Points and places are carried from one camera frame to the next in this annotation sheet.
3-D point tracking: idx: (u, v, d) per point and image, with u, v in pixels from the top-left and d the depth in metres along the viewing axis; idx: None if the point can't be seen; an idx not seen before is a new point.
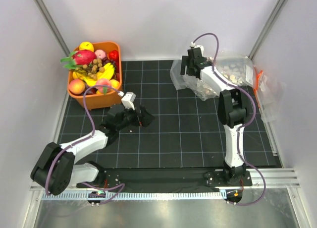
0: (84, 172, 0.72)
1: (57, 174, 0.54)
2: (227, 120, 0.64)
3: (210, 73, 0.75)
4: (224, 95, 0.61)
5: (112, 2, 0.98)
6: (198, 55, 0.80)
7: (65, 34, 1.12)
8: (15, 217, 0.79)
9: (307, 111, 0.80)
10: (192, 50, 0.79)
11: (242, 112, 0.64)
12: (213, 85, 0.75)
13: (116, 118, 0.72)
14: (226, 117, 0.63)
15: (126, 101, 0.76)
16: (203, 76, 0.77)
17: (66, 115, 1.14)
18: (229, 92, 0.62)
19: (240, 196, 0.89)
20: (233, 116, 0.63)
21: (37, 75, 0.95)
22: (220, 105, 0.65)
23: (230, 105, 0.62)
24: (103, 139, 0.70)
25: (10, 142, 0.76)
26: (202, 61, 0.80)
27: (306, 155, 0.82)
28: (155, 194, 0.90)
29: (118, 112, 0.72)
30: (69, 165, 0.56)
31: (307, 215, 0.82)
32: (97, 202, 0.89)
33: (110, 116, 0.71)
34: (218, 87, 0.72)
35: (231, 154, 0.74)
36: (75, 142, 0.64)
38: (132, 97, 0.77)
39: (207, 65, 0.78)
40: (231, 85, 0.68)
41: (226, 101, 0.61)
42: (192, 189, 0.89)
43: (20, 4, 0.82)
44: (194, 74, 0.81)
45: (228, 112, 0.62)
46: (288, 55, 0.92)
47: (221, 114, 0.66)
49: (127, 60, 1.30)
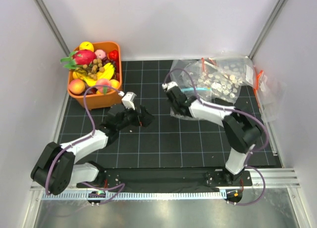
0: (84, 172, 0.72)
1: (57, 174, 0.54)
2: (245, 146, 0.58)
3: (200, 106, 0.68)
4: (227, 121, 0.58)
5: (112, 2, 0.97)
6: (178, 93, 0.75)
7: (65, 34, 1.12)
8: (15, 217, 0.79)
9: (308, 112, 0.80)
10: (171, 91, 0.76)
11: (256, 132, 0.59)
12: (208, 117, 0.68)
13: (116, 118, 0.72)
14: (242, 143, 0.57)
15: (125, 101, 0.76)
16: (194, 112, 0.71)
17: (66, 115, 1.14)
18: (232, 117, 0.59)
19: (240, 196, 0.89)
20: (248, 139, 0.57)
21: (37, 75, 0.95)
22: (230, 135, 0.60)
23: (239, 128, 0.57)
24: (104, 138, 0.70)
25: (10, 142, 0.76)
26: (185, 97, 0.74)
27: (307, 155, 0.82)
28: (155, 194, 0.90)
29: (118, 111, 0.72)
30: (69, 165, 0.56)
31: (307, 216, 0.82)
32: (97, 202, 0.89)
33: (111, 115, 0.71)
34: (215, 117, 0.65)
35: (236, 166, 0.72)
36: (75, 142, 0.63)
38: (132, 97, 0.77)
39: (192, 99, 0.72)
40: (229, 109, 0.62)
41: (233, 127, 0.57)
42: (192, 189, 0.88)
43: (20, 4, 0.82)
44: (184, 113, 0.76)
45: (241, 137, 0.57)
46: (289, 55, 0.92)
47: (236, 143, 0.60)
49: (127, 60, 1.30)
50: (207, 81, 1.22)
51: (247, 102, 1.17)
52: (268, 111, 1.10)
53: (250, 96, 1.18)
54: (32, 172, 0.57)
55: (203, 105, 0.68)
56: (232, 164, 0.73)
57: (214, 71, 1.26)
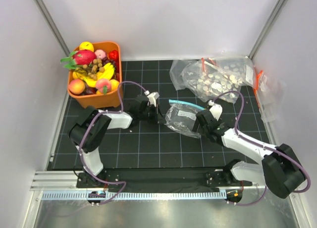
0: (96, 157, 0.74)
1: (94, 132, 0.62)
2: (285, 192, 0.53)
3: (236, 139, 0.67)
4: (268, 164, 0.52)
5: (113, 2, 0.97)
6: (210, 119, 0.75)
7: (65, 34, 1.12)
8: (15, 217, 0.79)
9: (308, 111, 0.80)
10: (203, 116, 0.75)
11: (299, 175, 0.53)
12: (245, 151, 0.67)
13: (139, 105, 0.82)
14: (282, 188, 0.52)
15: (149, 95, 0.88)
16: (227, 142, 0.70)
17: (66, 115, 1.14)
18: (273, 158, 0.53)
19: (240, 196, 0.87)
20: (290, 185, 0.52)
21: (37, 75, 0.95)
22: (269, 177, 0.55)
23: (281, 172, 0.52)
24: (128, 119, 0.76)
25: (10, 142, 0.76)
26: (217, 124, 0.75)
27: (306, 155, 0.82)
28: (155, 194, 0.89)
29: (142, 100, 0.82)
30: (105, 126, 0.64)
31: (307, 215, 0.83)
32: (97, 202, 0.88)
33: (136, 102, 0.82)
34: (253, 153, 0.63)
35: (242, 175, 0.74)
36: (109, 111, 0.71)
38: (157, 95, 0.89)
39: (226, 128, 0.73)
40: (269, 147, 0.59)
41: (274, 170, 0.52)
42: (192, 189, 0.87)
43: (20, 4, 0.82)
44: (215, 141, 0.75)
45: (282, 181, 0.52)
46: (288, 55, 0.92)
47: (274, 186, 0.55)
49: (127, 60, 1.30)
50: (207, 81, 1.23)
51: (247, 102, 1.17)
52: (268, 111, 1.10)
53: (250, 96, 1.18)
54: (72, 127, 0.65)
55: (239, 137, 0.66)
56: (240, 173, 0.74)
57: (214, 71, 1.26)
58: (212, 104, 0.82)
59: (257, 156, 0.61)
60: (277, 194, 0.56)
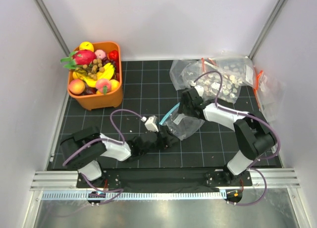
0: (91, 168, 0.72)
1: (83, 155, 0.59)
2: (254, 153, 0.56)
3: (215, 110, 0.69)
4: (239, 125, 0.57)
5: (113, 3, 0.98)
6: (195, 96, 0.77)
7: (65, 34, 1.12)
8: (15, 217, 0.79)
9: (308, 112, 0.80)
10: (188, 92, 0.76)
11: (268, 139, 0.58)
12: (223, 121, 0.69)
13: (144, 144, 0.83)
14: (252, 148, 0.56)
15: (148, 122, 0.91)
16: (207, 115, 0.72)
17: (66, 115, 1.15)
18: (244, 121, 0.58)
19: (240, 196, 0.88)
20: (259, 146, 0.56)
21: (37, 75, 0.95)
22: (240, 140, 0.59)
23: (250, 133, 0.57)
24: (125, 154, 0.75)
25: (10, 142, 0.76)
26: (201, 101, 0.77)
27: (307, 155, 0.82)
28: (155, 194, 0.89)
29: (147, 139, 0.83)
30: (97, 154, 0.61)
31: (307, 215, 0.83)
32: (97, 202, 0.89)
33: (141, 138, 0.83)
34: (229, 120, 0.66)
35: (237, 169, 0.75)
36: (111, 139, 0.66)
38: (154, 120, 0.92)
39: (208, 103, 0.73)
40: (241, 114, 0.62)
41: (244, 131, 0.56)
42: (192, 189, 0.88)
43: (20, 5, 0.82)
44: (197, 116, 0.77)
45: (251, 142, 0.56)
46: (288, 55, 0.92)
47: (245, 149, 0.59)
49: (127, 60, 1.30)
50: (207, 81, 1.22)
51: (247, 102, 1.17)
52: (268, 111, 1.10)
53: (250, 96, 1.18)
54: (67, 138, 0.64)
55: (217, 109, 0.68)
56: (236, 167, 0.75)
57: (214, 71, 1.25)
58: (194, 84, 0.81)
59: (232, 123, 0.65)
60: (247, 156, 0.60)
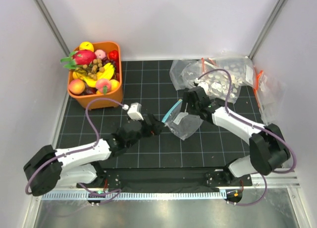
0: (79, 175, 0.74)
1: (38, 180, 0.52)
2: (267, 169, 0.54)
3: (226, 117, 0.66)
4: (254, 140, 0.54)
5: (112, 3, 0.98)
6: (202, 96, 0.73)
7: (65, 34, 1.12)
8: (15, 217, 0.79)
9: (308, 112, 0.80)
10: (196, 92, 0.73)
11: (282, 154, 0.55)
12: (233, 129, 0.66)
13: (129, 135, 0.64)
14: (265, 165, 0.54)
15: (131, 112, 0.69)
16: (216, 119, 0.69)
17: (66, 115, 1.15)
18: (260, 137, 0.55)
19: (240, 196, 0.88)
20: (273, 163, 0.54)
21: (37, 75, 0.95)
22: (254, 154, 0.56)
23: (266, 149, 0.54)
24: (105, 153, 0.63)
25: (10, 141, 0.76)
26: (208, 102, 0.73)
27: (306, 155, 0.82)
28: (155, 194, 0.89)
29: (132, 129, 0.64)
30: (55, 175, 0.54)
31: (307, 215, 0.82)
32: (97, 202, 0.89)
33: (124, 130, 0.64)
34: (241, 132, 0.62)
35: (239, 172, 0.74)
36: (70, 151, 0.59)
38: (139, 107, 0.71)
39: (217, 106, 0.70)
40: (257, 126, 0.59)
41: (260, 147, 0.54)
42: (192, 189, 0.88)
43: (20, 4, 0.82)
44: (205, 118, 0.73)
45: (266, 158, 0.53)
46: (288, 55, 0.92)
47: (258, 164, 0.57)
49: (127, 60, 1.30)
50: (207, 81, 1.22)
51: (247, 102, 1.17)
52: (268, 112, 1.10)
53: (250, 96, 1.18)
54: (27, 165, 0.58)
55: (229, 116, 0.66)
56: (237, 169, 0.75)
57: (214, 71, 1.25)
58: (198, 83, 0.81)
59: (245, 136, 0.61)
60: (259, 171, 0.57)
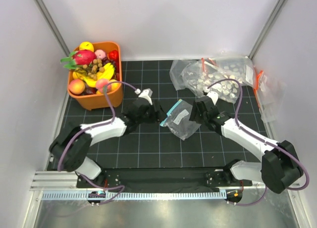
0: (88, 166, 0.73)
1: (72, 151, 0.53)
2: (281, 187, 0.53)
3: (237, 130, 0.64)
4: (268, 160, 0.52)
5: (112, 3, 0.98)
6: (211, 106, 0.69)
7: (65, 34, 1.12)
8: (15, 217, 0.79)
9: (308, 112, 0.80)
10: (204, 103, 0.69)
11: (295, 171, 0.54)
12: (243, 143, 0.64)
13: (139, 110, 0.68)
14: (279, 184, 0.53)
15: (142, 95, 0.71)
16: (226, 132, 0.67)
17: (66, 115, 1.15)
18: (273, 155, 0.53)
19: (240, 196, 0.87)
20: (286, 181, 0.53)
21: (37, 75, 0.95)
22: (266, 171, 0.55)
23: (280, 168, 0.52)
24: (122, 127, 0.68)
25: (10, 141, 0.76)
26: (217, 112, 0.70)
27: (306, 155, 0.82)
28: (155, 194, 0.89)
29: (142, 104, 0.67)
30: (86, 146, 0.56)
31: (307, 215, 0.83)
32: (97, 202, 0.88)
33: (134, 107, 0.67)
34: (252, 147, 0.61)
35: (240, 173, 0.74)
36: (93, 125, 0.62)
38: (149, 93, 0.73)
39: (227, 118, 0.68)
40: (270, 143, 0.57)
41: (274, 167, 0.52)
42: (192, 189, 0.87)
43: (20, 5, 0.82)
44: (213, 129, 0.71)
45: (280, 177, 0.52)
46: (288, 55, 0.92)
47: (270, 180, 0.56)
49: (127, 60, 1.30)
50: (207, 81, 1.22)
51: (247, 102, 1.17)
52: (268, 111, 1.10)
53: (250, 96, 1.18)
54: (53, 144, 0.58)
55: (239, 129, 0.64)
56: (240, 171, 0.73)
57: (214, 71, 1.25)
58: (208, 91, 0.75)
59: (257, 151, 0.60)
60: (271, 187, 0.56)
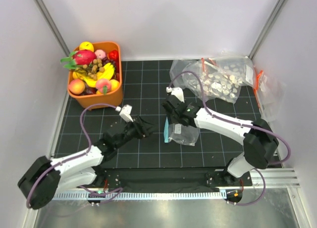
0: (77, 181, 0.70)
1: (38, 190, 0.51)
2: (265, 163, 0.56)
3: (210, 118, 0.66)
4: (249, 141, 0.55)
5: (112, 3, 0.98)
6: (177, 103, 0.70)
7: (65, 34, 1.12)
8: (15, 217, 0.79)
9: (308, 112, 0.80)
10: (168, 102, 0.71)
11: (273, 145, 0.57)
12: (220, 130, 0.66)
13: (115, 138, 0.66)
14: (262, 160, 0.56)
15: (122, 113, 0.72)
16: (200, 123, 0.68)
17: (66, 115, 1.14)
18: (252, 136, 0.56)
19: (240, 196, 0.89)
20: (269, 155, 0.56)
21: (37, 75, 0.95)
22: (249, 154, 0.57)
23: (260, 146, 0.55)
24: (98, 158, 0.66)
25: (10, 141, 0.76)
26: (184, 106, 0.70)
27: (307, 155, 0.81)
28: (155, 194, 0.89)
29: (116, 133, 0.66)
30: (54, 184, 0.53)
31: (307, 215, 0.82)
32: (97, 202, 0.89)
33: (108, 135, 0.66)
34: (230, 132, 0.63)
35: (239, 172, 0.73)
36: (65, 159, 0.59)
38: (130, 109, 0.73)
39: (196, 109, 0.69)
40: (246, 125, 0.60)
41: (256, 147, 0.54)
42: (192, 189, 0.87)
43: (20, 4, 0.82)
44: (186, 124, 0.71)
45: (262, 154, 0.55)
46: (288, 55, 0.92)
47: (254, 160, 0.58)
49: (127, 60, 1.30)
50: (207, 81, 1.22)
51: (247, 102, 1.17)
52: (268, 111, 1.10)
53: (250, 96, 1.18)
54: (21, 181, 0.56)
55: (213, 117, 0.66)
56: (236, 169, 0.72)
57: (214, 71, 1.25)
58: (170, 90, 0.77)
59: (236, 136, 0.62)
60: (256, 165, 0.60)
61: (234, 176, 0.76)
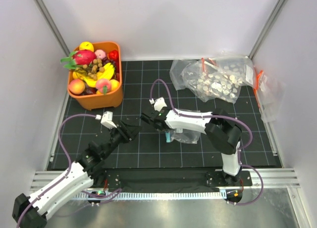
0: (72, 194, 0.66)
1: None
2: (232, 148, 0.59)
3: (177, 118, 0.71)
4: (210, 130, 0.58)
5: (112, 3, 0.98)
6: (151, 112, 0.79)
7: (65, 34, 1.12)
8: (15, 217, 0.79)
9: (308, 112, 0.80)
10: (143, 113, 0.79)
11: (236, 129, 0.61)
12: (188, 126, 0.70)
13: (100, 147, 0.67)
14: (228, 145, 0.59)
15: (104, 121, 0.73)
16: (172, 124, 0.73)
17: (66, 115, 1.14)
18: (212, 124, 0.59)
19: (240, 196, 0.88)
20: (233, 139, 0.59)
21: (37, 75, 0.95)
22: (215, 142, 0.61)
23: (221, 132, 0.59)
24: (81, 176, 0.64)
25: (10, 141, 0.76)
26: (157, 113, 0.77)
27: (307, 155, 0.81)
28: (155, 194, 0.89)
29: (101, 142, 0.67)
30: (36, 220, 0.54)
31: (307, 216, 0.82)
32: (97, 202, 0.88)
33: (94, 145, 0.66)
34: (195, 126, 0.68)
35: (234, 168, 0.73)
36: (44, 191, 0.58)
38: (110, 116, 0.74)
39: (166, 111, 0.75)
40: (206, 116, 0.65)
41: (217, 134, 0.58)
42: (192, 189, 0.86)
43: (20, 4, 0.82)
44: (162, 126, 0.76)
45: (225, 139, 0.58)
46: (289, 55, 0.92)
47: (222, 148, 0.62)
49: (127, 60, 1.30)
50: (207, 81, 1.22)
51: (247, 102, 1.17)
52: (268, 111, 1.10)
53: (250, 96, 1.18)
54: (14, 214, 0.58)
55: (179, 116, 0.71)
56: (228, 166, 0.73)
57: (214, 71, 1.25)
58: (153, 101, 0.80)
59: (200, 128, 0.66)
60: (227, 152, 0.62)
61: (233, 175, 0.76)
